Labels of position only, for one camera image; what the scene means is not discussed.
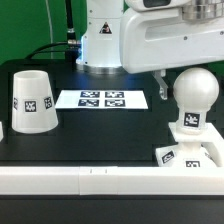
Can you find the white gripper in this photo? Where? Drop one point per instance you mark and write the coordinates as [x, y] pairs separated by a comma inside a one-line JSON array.
[[161, 39]]

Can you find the white lamp bulb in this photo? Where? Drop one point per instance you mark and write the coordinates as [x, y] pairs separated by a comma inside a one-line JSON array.
[[195, 91]]

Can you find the white lamp base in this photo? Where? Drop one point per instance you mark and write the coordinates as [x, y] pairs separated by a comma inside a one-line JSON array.
[[190, 151]]

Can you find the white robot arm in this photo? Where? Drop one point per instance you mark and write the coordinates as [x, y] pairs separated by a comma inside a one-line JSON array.
[[100, 45]]

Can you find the white lamp shade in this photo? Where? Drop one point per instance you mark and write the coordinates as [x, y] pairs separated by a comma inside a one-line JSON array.
[[33, 109]]

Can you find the white marker sheet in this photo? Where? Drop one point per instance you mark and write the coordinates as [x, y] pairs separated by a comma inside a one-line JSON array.
[[101, 99]]

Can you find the white left fence piece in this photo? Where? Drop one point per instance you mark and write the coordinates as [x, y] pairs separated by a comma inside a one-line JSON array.
[[1, 131]]

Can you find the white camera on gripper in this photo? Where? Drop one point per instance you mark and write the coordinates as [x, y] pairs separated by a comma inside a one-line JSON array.
[[147, 5]]

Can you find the white right fence rail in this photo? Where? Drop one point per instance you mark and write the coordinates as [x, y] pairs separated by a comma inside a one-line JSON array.
[[216, 146]]

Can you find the white fence rail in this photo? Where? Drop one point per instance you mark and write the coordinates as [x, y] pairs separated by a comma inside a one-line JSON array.
[[216, 146], [110, 181]]

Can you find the white front fence rail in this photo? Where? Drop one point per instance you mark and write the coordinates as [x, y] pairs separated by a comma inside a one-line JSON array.
[[110, 181]]

